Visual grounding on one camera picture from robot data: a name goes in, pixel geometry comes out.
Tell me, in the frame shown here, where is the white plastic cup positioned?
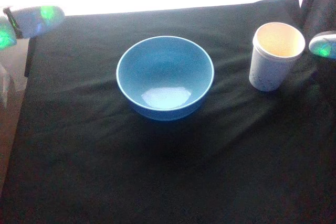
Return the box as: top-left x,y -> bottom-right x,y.
248,22 -> 306,92

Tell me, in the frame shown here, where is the blue bowl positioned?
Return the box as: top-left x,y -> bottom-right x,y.
116,35 -> 215,122

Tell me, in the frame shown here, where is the black table cloth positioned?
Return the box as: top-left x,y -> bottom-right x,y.
0,0 -> 336,224

